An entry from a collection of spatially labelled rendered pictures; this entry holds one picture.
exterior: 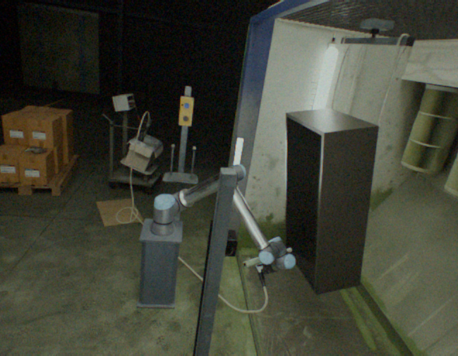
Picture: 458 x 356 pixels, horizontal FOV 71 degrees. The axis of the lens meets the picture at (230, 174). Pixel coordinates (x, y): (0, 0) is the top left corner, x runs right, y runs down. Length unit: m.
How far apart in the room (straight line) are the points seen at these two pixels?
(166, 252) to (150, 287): 0.34
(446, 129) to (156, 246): 2.50
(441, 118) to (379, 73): 0.65
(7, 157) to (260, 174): 3.03
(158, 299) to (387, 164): 2.51
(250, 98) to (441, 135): 1.62
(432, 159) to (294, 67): 1.41
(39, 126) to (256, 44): 3.02
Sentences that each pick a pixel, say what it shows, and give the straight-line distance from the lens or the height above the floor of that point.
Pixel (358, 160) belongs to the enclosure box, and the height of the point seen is 1.48.
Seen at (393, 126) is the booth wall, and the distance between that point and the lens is 3.48.
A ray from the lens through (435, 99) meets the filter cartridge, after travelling 3.15.
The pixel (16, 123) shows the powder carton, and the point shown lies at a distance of 4.88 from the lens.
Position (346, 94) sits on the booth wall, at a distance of 3.18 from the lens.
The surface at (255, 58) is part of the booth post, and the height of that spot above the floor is 1.97.
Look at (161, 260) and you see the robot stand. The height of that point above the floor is 0.45.
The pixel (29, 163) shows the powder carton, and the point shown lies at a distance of 4.52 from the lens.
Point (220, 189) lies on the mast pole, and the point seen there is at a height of 1.58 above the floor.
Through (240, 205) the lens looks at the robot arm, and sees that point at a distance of 2.04.
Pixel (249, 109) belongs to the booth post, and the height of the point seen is 1.54.
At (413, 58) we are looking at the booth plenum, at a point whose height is 2.16.
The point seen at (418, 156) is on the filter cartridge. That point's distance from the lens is 3.21.
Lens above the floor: 1.98
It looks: 21 degrees down
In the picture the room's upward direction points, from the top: 8 degrees clockwise
